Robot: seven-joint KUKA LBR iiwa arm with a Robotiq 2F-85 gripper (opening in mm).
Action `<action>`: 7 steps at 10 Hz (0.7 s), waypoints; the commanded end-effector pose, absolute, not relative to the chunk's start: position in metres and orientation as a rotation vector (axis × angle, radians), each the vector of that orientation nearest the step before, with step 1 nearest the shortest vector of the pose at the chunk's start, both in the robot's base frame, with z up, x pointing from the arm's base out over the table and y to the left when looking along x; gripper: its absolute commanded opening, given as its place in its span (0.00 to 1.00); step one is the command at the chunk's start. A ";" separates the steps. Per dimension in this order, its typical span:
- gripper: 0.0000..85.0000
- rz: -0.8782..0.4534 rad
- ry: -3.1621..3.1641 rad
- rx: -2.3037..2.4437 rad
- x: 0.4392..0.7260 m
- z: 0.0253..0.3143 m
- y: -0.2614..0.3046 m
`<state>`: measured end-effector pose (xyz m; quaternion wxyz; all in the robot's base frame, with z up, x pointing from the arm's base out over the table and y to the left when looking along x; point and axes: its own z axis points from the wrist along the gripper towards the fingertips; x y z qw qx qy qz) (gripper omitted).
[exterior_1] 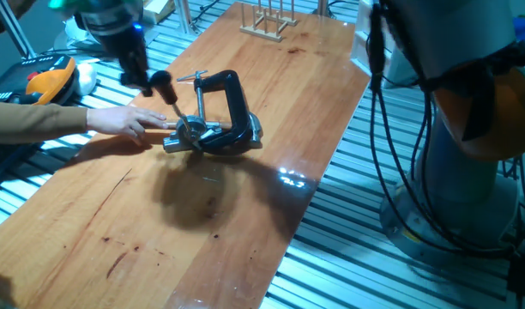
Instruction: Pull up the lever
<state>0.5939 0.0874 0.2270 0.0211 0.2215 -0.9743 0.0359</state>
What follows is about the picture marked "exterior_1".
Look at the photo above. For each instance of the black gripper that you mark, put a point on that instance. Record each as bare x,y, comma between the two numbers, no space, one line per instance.
125,45

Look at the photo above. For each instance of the metal lever dark red knob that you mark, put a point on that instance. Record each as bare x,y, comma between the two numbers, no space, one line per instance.
163,88

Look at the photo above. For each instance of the black C-clamp with screw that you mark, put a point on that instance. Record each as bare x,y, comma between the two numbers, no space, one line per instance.
239,116

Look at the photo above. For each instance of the person's forearm brown sleeve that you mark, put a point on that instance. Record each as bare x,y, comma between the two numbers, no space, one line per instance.
35,122

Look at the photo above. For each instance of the person's hand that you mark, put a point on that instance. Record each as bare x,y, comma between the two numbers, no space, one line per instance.
121,122

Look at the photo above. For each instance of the small cardboard box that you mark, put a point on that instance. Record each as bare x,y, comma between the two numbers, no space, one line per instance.
157,10

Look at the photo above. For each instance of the orange black teach pendant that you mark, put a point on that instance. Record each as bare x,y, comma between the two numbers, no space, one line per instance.
48,81

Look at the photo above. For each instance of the wooden peg rack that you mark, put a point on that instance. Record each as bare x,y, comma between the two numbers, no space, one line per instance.
262,32

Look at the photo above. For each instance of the glossy wooden board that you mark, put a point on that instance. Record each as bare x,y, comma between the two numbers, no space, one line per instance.
202,232

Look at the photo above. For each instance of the aluminium frame post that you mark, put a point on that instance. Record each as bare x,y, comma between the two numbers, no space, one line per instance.
184,17
13,28

